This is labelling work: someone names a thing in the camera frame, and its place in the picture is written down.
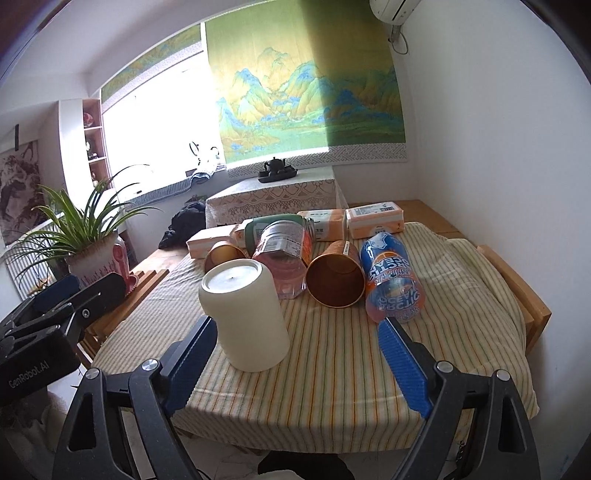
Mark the white wall shelf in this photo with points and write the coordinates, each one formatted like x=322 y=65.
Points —
x=74 y=138

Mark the wall poster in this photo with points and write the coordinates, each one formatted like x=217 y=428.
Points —
x=18 y=194

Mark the striped tablecloth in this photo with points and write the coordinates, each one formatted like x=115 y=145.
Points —
x=323 y=369

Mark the wooden table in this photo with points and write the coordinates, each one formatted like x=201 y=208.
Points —
x=535 y=314

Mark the pink plastic object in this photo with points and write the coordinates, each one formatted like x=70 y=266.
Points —
x=121 y=258

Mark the wooden slatted stool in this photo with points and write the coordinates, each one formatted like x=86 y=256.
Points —
x=147 y=279

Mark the black teapot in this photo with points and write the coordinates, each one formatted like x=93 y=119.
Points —
x=277 y=165

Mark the clear jar with green lid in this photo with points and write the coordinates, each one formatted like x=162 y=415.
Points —
x=279 y=251

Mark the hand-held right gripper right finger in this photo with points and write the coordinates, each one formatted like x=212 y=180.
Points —
x=406 y=364

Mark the small copper cup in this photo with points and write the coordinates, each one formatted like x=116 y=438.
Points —
x=221 y=256

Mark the white air conditioner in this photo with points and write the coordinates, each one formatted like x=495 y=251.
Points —
x=392 y=9

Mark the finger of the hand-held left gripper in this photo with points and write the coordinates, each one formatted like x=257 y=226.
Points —
x=99 y=290
x=55 y=288

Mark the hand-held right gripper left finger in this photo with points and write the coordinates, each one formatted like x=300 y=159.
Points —
x=194 y=360

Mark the black bag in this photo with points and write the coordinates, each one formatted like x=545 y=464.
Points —
x=182 y=226

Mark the landscape print valance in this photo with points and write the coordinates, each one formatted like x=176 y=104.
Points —
x=152 y=60

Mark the white cup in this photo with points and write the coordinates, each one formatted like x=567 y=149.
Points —
x=249 y=323

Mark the blue and orange drink bottle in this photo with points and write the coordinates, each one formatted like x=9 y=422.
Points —
x=392 y=281

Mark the large copper cup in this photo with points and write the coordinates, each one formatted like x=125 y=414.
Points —
x=344 y=256

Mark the potted green plant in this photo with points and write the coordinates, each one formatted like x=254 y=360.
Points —
x=92 y=263

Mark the black tea tray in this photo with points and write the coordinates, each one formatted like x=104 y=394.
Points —
x=277 y=177

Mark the landscape painting curtain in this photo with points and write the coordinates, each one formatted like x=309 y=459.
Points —
x=300 y=92

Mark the blue white towel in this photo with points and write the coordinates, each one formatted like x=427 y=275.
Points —
x=203 y=174

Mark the patterned cloth covered box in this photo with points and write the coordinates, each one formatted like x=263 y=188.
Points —
x=277 y=198

